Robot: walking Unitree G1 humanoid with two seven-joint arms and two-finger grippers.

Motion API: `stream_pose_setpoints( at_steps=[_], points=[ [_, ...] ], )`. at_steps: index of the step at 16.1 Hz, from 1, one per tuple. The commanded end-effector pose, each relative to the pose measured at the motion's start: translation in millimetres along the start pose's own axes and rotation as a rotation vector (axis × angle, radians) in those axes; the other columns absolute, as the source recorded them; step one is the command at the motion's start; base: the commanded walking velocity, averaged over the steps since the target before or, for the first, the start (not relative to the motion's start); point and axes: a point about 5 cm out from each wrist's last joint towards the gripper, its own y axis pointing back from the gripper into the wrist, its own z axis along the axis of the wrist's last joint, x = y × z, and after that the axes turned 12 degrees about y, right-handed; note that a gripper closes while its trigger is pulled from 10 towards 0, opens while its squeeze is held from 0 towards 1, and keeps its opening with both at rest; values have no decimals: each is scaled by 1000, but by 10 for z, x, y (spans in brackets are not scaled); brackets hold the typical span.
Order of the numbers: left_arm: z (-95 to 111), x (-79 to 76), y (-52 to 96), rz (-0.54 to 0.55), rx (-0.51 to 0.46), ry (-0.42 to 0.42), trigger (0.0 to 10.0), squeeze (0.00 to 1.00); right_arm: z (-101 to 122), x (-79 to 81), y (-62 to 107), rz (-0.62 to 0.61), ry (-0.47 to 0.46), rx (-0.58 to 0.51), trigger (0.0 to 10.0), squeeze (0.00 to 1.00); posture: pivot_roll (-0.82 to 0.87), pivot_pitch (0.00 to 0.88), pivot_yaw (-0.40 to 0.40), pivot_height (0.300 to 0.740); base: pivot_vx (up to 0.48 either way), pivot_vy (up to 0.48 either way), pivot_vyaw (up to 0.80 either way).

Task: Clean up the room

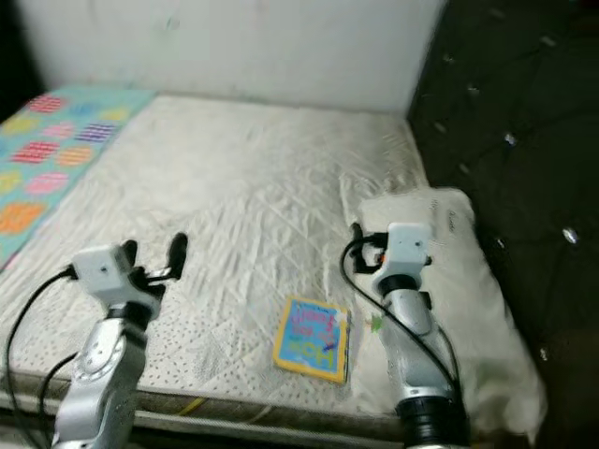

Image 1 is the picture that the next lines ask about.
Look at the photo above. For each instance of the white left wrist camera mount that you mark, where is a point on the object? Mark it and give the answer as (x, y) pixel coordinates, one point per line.
(103, 271)

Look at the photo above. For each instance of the white quilted mattress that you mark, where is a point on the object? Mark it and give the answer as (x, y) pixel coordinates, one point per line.
(225, 206)

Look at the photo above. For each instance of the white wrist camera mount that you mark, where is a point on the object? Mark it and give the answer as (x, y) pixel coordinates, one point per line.
(103, 271)
(404, 248)

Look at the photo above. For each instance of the dark tufted padded headboard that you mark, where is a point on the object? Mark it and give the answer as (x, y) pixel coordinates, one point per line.
(515, 94)

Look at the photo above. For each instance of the white pillow with green tree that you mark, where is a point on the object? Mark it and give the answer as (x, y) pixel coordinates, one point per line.
(487, 309)

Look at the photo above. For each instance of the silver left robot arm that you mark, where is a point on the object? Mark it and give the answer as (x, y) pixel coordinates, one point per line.
(98, 374)

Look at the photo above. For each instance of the dark bed base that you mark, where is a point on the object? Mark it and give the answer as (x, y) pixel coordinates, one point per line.
(243, 432)

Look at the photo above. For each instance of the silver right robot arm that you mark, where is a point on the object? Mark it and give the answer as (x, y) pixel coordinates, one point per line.
(416, 365)

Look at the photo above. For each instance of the colourful children's board book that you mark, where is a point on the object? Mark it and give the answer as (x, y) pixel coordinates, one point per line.
(311, 339)

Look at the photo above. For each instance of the teal blanket with colourful patches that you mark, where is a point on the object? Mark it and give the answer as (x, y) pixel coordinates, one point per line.
(47, 159)

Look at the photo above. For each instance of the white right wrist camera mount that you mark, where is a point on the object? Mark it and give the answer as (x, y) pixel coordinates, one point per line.
(404, 248)

